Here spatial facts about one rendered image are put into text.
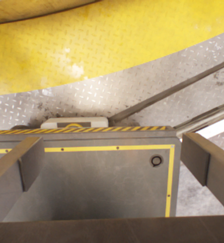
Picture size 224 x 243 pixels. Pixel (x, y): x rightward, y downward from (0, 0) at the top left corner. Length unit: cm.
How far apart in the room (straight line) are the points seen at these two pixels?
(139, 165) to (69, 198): 24
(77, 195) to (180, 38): 73
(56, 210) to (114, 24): 72
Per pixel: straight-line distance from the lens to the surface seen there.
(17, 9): 80
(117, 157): 54
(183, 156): 17
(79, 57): 81
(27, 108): 89
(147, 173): 58
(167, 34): 85
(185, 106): 89
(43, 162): 17
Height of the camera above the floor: 80
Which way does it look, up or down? 75 degrees down
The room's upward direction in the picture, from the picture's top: 176 degrees clockwise
